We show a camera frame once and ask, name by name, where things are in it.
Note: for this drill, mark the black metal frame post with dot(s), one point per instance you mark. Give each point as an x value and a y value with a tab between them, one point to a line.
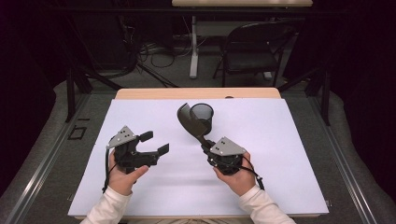
325	99
70	93

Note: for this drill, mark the white board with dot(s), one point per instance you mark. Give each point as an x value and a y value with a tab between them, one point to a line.
155	193

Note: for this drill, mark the person's right hand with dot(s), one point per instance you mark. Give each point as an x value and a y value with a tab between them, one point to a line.
239	183

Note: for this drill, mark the wooden desk with white legs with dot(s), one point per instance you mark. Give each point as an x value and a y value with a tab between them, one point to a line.
243	3

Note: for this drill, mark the black mesh pen cup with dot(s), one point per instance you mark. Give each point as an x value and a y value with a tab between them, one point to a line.
206	113

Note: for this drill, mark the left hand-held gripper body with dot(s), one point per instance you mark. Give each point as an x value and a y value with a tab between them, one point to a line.
123	137

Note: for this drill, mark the black folding chair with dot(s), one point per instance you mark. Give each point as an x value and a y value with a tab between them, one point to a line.
249	62

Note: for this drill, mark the grey metal floor rail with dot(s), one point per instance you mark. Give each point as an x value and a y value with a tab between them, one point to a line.
40	168
345	161

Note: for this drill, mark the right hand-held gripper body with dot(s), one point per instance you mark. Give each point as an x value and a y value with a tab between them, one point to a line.
227	147

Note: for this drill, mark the dark table grommet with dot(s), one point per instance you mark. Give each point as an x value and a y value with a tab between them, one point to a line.
229	97

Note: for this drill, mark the black metal frame crossbar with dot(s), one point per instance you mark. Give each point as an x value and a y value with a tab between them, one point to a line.
186	10

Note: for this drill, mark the light wooden table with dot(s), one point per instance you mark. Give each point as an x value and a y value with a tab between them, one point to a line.
186	93

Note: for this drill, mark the person's left hand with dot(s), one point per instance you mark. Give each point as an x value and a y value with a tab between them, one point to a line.
123	182

